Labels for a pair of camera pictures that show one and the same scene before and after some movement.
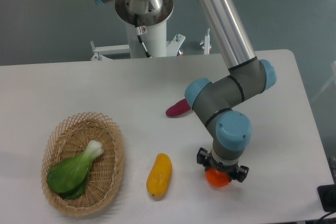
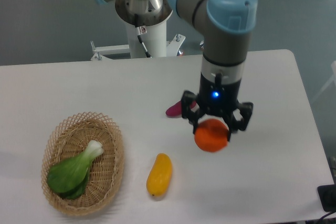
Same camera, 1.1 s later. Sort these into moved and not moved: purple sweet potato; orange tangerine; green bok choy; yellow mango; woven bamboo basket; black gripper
Moved: black gripper; orange tangerine
Not moved: woven bamboo basket; green bok choy; yellow mango; purple sweet potato
